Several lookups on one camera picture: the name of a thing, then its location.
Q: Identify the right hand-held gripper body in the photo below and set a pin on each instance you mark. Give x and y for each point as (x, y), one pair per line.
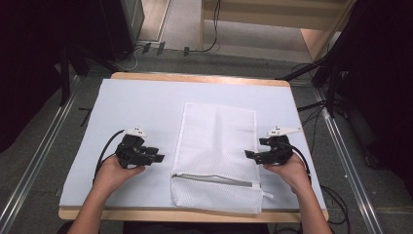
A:
(278, 150)

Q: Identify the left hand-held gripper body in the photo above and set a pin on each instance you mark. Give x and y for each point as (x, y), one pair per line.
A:
(130, 152)

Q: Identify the person's right hand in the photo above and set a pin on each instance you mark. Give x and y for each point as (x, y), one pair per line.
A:
(290, 172)

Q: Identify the person's left hand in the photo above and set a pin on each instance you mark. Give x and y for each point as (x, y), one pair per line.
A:
(113, 175)

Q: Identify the white mesh laundry bag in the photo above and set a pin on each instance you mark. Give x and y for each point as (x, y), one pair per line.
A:
(214, 156)

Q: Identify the white table mat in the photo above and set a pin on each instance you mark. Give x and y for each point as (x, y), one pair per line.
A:
(142, 107)

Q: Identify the wooden table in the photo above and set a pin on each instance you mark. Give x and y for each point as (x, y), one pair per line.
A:
(195, 78)

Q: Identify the black metal stand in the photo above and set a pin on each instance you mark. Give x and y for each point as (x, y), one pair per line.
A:
(331, 84)

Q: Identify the dark curtain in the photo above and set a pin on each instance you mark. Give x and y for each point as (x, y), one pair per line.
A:
(380, 81)
(32, 58)

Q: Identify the black cabinet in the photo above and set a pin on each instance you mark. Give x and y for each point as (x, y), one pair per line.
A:
(121, 26)

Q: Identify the metal floor rail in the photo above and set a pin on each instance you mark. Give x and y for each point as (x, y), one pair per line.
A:
(35, 159)
(349, 165)

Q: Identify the wooden shelf frame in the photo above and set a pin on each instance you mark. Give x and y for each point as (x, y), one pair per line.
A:
(269, 18)

